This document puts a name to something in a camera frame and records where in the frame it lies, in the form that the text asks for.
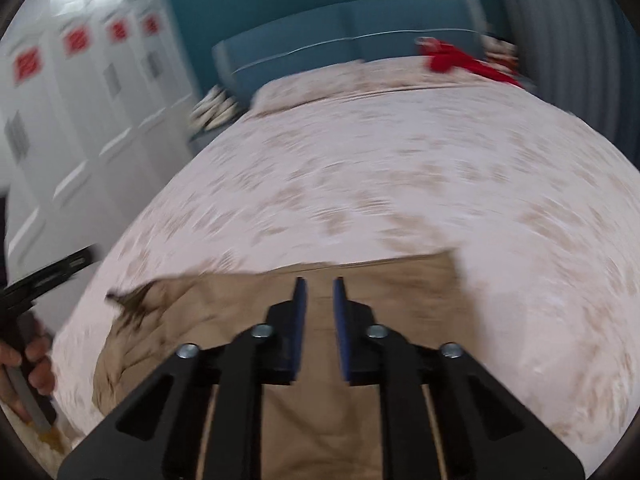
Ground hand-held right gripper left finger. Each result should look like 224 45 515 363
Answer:
57 276 307 480

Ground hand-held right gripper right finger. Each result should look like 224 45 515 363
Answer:
333 277 585 480

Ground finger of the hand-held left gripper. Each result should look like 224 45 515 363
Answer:
0 245 96 312

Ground brown quilted jacket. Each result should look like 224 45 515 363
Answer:
92 248 482 480

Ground pile of cream clothes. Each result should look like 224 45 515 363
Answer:
189 84 242 131

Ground person's left hand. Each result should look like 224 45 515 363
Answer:
0 331 56 423

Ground cream fluffy rug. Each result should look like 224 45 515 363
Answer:
0 405 77 480

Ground white wardrobe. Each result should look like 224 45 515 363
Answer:
0 0 207 282

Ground bed with floral sheet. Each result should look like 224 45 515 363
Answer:
50 55 640 480

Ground floral pillow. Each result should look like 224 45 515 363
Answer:
367 55 442 92
250 58 382 114

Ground red garment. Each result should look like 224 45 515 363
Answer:
421 37 526 90

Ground blue upholstered headboard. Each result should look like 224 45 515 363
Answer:
212 0 489 107

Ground stuffed dolls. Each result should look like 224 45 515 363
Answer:
484 35 522 79

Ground grey curtain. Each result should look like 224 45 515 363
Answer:
487 0 640 172

